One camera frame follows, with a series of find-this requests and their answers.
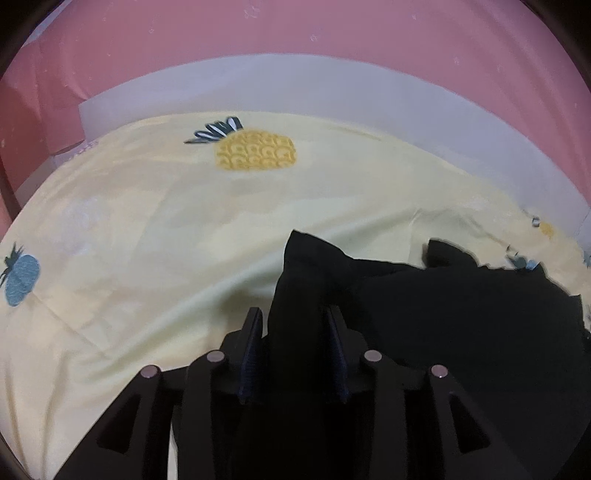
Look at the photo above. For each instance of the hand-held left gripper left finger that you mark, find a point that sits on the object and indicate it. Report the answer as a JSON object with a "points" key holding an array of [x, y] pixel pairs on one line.
{"points": [[251, 353]]}

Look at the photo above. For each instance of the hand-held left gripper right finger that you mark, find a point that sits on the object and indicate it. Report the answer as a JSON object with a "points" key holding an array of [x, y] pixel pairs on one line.
{"points": [[338, 357]]}

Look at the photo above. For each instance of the black long coat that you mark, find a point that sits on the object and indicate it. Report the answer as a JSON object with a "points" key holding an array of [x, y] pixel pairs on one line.
{"points": [[461, 332]]}

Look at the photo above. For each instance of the yellow pineapple print bed sheet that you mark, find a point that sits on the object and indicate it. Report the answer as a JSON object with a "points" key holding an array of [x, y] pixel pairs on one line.
{"points": [[161, 230]]}

